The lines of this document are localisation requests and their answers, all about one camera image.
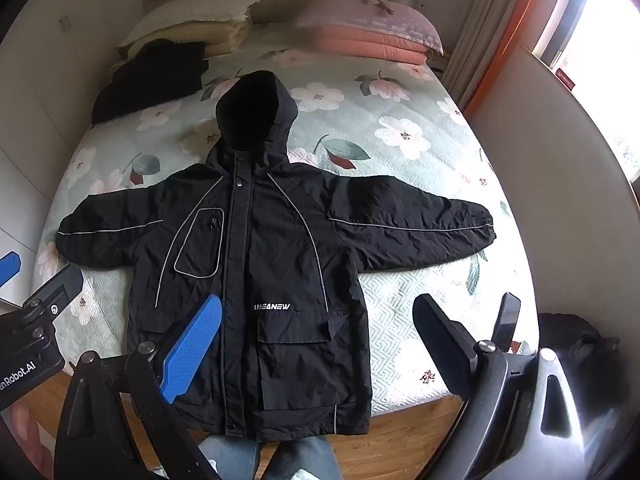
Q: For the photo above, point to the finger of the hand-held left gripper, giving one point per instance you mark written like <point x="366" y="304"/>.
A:
<point x="55" y="285"/>
<point x="7" y="270"/>

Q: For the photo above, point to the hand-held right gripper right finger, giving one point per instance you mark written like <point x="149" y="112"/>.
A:
<point x="447" y="345"/>

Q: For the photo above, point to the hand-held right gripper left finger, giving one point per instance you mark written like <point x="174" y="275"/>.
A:
<point x="192" y="347"/>

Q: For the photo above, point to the black hooded jacket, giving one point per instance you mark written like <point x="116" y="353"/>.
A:
<point x="280" y="270"/>

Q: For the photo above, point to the black smartphone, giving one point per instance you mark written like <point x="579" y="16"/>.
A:
<point x="507" y="317"/>

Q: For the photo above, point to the floral quilted bed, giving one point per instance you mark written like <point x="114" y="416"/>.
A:
<point x="400" y="150"/>

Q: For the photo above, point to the black folded garment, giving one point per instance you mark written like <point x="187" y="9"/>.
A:
<point x="150" y="77"/>

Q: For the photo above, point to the cream folded blanket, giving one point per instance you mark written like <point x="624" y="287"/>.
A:
<point x="220" y="37"/>

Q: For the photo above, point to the orange curtain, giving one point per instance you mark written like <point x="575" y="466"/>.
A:
<point x="505" y="45"/>

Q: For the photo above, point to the white pillow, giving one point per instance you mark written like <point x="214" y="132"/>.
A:
<point x="195" y="12"/>

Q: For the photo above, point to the orange patterned pillow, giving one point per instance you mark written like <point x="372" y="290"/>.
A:
<point x="365" y="42"/>

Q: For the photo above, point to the bright window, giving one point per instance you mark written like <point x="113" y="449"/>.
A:
<point x="595" y="50"/>

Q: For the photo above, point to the beige curtain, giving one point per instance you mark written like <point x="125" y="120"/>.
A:
<point x="480" y="15"/>

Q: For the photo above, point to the pink pillow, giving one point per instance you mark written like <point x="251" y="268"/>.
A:
<point x="370" y="22"/>

